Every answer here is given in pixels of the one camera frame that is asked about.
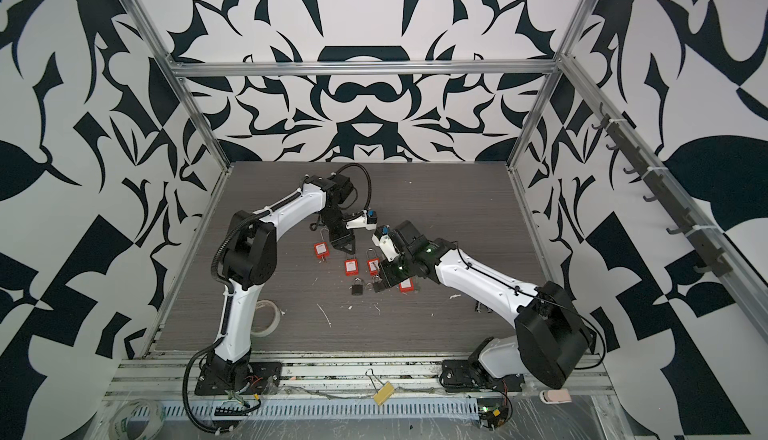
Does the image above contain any red padlock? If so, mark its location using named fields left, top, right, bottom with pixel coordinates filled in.
left=398, top=278, right=417, bottom=293
left=343, top=251, right=359, bottom=276
left=313, top=227, right=330, bottom=263
left=366, top=248, right=380, bottom=277

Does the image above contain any small black padlock back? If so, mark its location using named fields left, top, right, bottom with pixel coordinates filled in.
left=350, top=278, right=365, bottom=296

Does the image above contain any small black padlock front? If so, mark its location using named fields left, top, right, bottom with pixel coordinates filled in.
left=372, top=279, right=385, bottom=293

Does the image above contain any clear tape roll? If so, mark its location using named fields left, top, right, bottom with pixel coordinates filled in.
left=94, top=399, right=166, bottom=440

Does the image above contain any small black padlock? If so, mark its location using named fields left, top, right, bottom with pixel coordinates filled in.
left=372, top=279, right=385, bottom=293
left=350, top=278, right=365, bottom=296

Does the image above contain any white slotted cable duct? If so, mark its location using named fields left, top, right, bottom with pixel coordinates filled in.
left=125, top=396, right=481, bottom=422

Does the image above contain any pink white small object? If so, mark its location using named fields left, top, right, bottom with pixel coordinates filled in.
left=539, top=389, right=573, bottom=405

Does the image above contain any red padlock front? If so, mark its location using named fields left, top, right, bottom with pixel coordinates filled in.
left=398, top=278, right=417, bottom=293

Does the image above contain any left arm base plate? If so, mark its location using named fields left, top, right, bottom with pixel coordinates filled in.
left=194, top=357, right=283, bottom=396

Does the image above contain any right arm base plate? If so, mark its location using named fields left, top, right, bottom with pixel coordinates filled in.
left=438, top=359, right=525, bottom=393

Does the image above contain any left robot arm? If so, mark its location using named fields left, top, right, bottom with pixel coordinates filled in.
left=203, top=173, right=356, bottom=390

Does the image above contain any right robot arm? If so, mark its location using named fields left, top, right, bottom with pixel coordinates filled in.
left=373, top=221, right=596, bottom=391

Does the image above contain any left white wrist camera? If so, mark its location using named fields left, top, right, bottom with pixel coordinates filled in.
left=346, top=210, right=378, bottom=231

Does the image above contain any small electronics board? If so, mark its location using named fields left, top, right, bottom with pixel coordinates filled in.
left=477, top=396, right=513, bottom=431

